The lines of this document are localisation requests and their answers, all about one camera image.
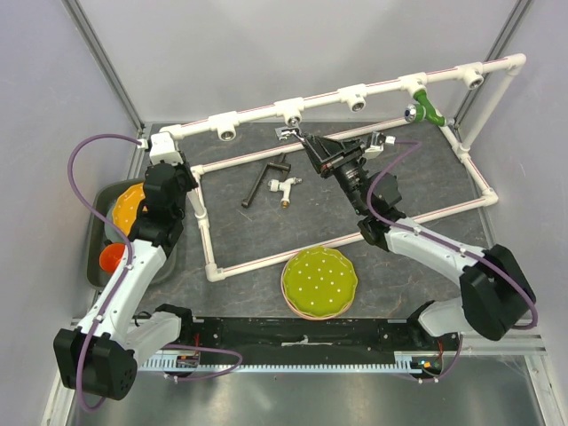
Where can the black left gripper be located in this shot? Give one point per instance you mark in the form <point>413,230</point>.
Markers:
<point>185,169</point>

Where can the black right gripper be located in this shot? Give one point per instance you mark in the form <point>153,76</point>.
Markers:
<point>328,155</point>

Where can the chrome metal faucet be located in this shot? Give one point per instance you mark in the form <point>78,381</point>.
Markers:
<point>291,130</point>

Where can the white PVC pipe frame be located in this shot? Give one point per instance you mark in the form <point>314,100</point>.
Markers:
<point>225,125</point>

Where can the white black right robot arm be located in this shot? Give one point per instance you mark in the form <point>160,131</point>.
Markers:
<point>495,296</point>

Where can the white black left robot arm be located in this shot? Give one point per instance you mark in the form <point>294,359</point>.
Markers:
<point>101,356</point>

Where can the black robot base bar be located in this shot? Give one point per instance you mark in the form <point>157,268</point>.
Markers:
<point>261,340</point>

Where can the orange dotted plate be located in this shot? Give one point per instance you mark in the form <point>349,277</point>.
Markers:
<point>125,209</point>

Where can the white plastic faucet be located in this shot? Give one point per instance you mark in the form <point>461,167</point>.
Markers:
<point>284,187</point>

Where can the dark grey tray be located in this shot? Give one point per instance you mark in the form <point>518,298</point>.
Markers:
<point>103,201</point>

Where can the grey plate under orange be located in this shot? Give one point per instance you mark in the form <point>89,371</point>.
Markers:
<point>110,233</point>

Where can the orange plastic cup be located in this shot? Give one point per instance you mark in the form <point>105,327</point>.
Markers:
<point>111,256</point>

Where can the green plastic faucet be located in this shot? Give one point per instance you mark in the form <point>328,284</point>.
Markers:
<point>423,110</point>

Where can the green dotted plate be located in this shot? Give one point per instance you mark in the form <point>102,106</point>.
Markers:
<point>318,259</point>

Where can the pink rimmed plate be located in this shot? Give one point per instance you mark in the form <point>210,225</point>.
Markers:
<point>317,295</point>

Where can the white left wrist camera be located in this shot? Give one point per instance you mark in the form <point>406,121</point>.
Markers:
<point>161,148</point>

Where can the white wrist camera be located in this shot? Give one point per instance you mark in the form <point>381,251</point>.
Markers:
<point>161,148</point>
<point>376,142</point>

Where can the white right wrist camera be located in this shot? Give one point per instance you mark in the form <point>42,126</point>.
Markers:
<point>376,142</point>

